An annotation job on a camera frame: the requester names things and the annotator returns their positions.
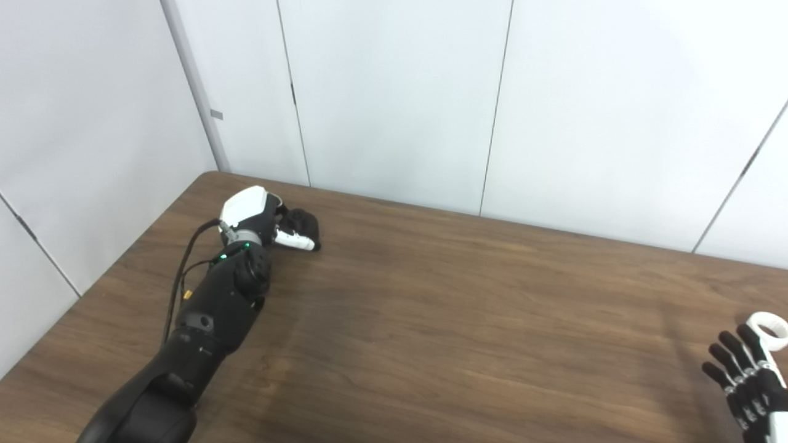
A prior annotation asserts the grey wall corner post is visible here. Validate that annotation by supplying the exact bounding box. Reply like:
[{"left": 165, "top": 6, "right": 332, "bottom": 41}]
[{"left": 160, "top": 0, "right": 232, "bottom": 174}]

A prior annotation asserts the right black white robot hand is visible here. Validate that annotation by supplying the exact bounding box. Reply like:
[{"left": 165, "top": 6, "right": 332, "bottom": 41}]
[{"left": 702, "top": 324, "right": 788, "bottom": 443}]

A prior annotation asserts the round black plastic part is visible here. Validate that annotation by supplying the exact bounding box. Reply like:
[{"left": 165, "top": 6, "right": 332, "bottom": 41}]
[{"left": 280, "top": 209, "right": 321, "bottom": 247}]

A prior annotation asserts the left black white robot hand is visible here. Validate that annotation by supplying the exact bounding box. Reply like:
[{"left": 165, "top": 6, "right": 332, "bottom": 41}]
[{"left": 219, "top": 186, "right": 321, "bottom": 252}]

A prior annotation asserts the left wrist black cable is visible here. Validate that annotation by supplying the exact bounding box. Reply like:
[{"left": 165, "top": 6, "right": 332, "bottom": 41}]
[{"left": 163, "top": 218, "right": 238, "bottom": 345}]

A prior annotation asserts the white plastic ring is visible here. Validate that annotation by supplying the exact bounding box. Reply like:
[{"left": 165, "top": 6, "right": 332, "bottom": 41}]
[{"left": 746, "top": 312, "right": 788, "bottom": 345}]

